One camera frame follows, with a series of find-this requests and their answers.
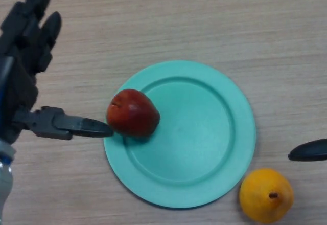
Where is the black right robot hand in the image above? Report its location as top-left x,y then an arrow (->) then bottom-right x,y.
288,138 -> 327,162

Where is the red apple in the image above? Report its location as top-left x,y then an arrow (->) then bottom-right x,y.
106,88 -> 161,138

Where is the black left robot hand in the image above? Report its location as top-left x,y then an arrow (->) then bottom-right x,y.
0,0 -> 114,144

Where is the green round plate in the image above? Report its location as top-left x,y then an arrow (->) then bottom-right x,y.
103,60 -> 256,208

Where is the yellow pear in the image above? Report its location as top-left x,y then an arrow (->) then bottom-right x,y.
239,168 -> 294,223

